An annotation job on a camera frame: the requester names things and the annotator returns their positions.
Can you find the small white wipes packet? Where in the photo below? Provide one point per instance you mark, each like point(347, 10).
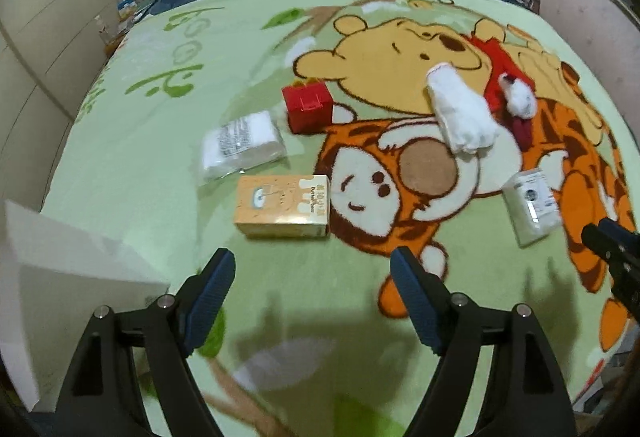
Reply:
point(531, 205)

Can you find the red toy box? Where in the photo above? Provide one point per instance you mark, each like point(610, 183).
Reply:
point(309, 106)

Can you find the white plush cat toy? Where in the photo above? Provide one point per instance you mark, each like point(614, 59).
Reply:
point(521, 101)

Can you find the green Winnie the Pooh blanket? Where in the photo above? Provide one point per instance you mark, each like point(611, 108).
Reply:
point(313, 339)

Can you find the white wardrobe cabinet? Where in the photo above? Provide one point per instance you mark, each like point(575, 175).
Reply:
point(51, 53)

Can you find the orange cartoon tissue box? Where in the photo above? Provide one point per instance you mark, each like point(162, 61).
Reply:
point(284, 206)

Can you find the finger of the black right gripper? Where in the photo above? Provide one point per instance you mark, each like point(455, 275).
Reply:
point(598, 243)
point(620, 235)

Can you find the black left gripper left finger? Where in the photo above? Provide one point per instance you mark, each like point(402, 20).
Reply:
point(101, 395)

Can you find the white sock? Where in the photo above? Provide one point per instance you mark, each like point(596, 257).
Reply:
point(462, 114)

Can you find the white cotton pads plastic pack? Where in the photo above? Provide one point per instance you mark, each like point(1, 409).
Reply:
point(242, 144)

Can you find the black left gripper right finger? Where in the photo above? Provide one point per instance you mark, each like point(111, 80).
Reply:
point(525, 393)

